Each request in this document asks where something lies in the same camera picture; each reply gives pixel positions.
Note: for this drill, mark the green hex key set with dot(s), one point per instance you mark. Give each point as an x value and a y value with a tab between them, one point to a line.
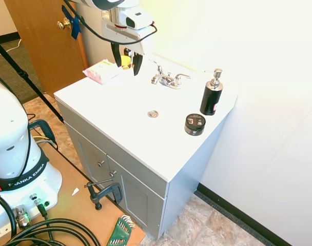
120	230

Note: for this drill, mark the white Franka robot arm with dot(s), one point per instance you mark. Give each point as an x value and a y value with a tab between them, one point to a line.
9	143

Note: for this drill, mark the blue tape on door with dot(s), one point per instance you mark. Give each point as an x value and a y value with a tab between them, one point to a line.
72	23

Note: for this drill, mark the chrome sink drain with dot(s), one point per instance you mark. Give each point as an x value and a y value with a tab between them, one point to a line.
153	113

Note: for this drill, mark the brass door knob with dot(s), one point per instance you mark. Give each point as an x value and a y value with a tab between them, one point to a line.
63	23

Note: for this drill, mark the silver cabinet knob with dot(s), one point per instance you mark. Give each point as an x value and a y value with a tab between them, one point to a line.
112	174
101	163

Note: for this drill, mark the wooden door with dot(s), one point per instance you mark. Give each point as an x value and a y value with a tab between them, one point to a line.
50	43

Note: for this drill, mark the black metal C-clamp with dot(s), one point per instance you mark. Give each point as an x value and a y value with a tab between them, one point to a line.
104	192

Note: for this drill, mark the dark brown bottle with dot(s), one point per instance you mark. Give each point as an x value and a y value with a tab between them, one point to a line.
127	52

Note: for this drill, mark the white sink countertop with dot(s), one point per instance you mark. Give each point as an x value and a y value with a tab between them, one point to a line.
145	110

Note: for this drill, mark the pink wipes pack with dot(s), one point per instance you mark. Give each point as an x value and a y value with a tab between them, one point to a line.
102	71

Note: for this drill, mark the wooden base board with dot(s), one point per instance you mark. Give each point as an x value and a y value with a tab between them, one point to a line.
76	200

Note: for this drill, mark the yellow lidded amber bottle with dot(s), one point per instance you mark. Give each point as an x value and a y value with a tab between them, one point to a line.
125	62

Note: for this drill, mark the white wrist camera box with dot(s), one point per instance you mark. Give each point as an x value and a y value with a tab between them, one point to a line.
136	18

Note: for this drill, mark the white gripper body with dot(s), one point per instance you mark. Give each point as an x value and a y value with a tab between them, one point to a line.
120	32

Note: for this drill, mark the black round jar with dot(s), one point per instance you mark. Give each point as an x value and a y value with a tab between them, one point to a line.
195	124

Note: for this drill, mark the grey vanity cabinet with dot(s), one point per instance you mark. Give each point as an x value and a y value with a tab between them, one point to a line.
120	169

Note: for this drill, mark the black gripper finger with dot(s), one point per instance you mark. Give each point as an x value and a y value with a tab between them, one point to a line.
116	54
135	64

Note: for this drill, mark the black soap pump dispenser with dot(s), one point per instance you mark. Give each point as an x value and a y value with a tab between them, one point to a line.
211	96

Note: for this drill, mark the black tripod leg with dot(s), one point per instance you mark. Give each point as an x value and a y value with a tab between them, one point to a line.
22	74

